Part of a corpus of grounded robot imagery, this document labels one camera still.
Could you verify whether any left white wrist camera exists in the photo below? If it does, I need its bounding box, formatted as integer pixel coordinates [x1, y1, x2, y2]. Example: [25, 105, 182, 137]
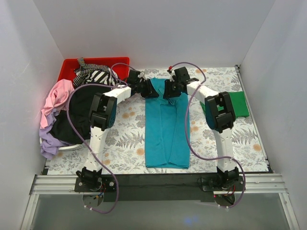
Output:
[138, 71, 148, 81]

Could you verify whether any floral patterned table mat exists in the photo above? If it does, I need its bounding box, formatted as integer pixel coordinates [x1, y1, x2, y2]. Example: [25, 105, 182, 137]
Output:
[46, 67, 269, 175]

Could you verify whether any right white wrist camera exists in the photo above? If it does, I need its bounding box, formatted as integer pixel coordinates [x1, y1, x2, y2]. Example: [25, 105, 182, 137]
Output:
[167, 66, 177, 81]

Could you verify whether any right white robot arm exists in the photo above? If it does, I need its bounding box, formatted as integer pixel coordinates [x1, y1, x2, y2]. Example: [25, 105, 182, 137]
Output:
[164, 67, 239, 191]

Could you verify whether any pink t shirt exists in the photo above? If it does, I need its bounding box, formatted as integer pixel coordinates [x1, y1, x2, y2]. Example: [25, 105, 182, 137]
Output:
[40, 79, 74, 128]

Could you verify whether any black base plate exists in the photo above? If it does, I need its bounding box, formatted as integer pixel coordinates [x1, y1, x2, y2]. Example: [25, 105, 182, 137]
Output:
[74, 174, 246, 203]

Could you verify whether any black white striped shirt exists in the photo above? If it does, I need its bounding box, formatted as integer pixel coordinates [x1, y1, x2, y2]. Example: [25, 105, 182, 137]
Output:
[72, 58, 119, 89]

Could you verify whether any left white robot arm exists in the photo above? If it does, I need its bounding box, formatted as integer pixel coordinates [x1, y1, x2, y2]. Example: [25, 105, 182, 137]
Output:
[77, 69, 158, 192]

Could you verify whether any teal t shirt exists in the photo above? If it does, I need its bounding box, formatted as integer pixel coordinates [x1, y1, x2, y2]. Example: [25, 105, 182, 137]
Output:
[144, 78, 190, 169]

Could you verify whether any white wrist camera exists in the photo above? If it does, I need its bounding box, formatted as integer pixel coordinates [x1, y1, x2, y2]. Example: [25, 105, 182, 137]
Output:
[167, 66, 177, 81]
[138, 71, 148, 81]

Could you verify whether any green folded t shirt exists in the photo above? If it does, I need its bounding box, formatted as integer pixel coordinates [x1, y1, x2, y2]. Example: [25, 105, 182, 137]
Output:
[200, 91, 250, 118]

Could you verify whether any aluminium mounting rail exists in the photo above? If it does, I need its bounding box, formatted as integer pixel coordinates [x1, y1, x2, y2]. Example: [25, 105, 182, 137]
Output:
[30, 173, 287, 195]

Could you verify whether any red plastic bin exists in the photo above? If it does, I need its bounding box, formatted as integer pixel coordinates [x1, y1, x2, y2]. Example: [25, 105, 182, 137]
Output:
[57, 57, 130, 83]

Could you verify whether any lavender t shirt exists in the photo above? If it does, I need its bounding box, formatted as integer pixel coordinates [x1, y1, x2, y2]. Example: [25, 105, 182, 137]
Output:
[39, 109, 65, 160]

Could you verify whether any black t shirt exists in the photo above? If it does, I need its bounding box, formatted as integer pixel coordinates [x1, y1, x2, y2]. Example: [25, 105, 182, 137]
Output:
[50, 84, 111, 145]

